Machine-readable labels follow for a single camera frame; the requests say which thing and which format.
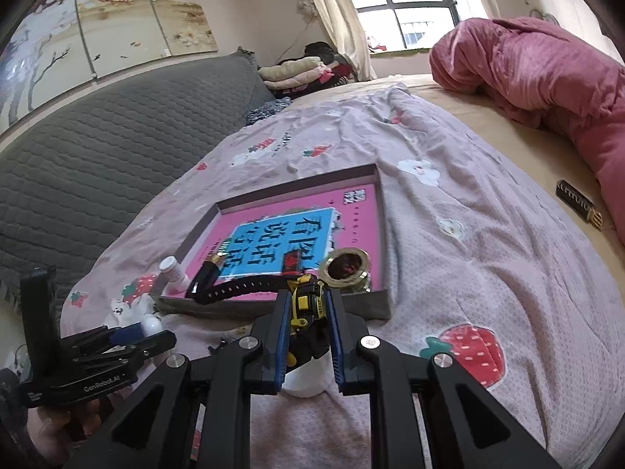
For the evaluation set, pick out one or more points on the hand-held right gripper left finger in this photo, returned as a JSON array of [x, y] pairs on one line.
[[282, 342]]

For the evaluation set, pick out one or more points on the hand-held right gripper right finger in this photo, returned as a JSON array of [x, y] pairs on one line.
[[338, 342]]

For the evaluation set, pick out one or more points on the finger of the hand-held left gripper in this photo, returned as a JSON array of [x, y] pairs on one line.
[[146, 347], [122, 336]]

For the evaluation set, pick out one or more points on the white earbuds case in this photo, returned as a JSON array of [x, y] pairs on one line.
[[151, 325]]

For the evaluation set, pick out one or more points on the black and gold lipstick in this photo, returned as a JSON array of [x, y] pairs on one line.
[[207, 273]]

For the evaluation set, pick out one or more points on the shallow cardboard box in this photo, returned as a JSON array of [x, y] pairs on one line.
[[385, 234]]

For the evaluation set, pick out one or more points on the person's left hand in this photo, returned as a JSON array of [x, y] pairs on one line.
[[49, 425]]

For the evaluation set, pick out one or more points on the white cup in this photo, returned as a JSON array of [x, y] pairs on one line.
[[305, 381]]

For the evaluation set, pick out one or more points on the small white bottle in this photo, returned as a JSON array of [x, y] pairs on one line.
[[173, 271]]

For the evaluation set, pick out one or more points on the pink book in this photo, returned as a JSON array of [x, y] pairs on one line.
[[356, 220]]

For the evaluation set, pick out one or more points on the strawberry printed blanket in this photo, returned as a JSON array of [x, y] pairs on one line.
[[464, 264]]

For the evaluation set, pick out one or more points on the grey quilted headboard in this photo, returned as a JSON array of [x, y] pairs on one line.
[[97, 146]]

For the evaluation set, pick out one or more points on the dark patterned cloth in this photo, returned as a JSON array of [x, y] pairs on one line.
[[266, 110]]

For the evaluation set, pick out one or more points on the pile of folded clothes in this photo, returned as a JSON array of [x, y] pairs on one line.
[[302, 71]]

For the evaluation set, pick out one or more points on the pink quilt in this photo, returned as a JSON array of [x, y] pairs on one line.
[[537, 68]]

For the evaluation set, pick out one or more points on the blossom wall painting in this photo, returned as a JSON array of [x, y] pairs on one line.
[[122, 19]]

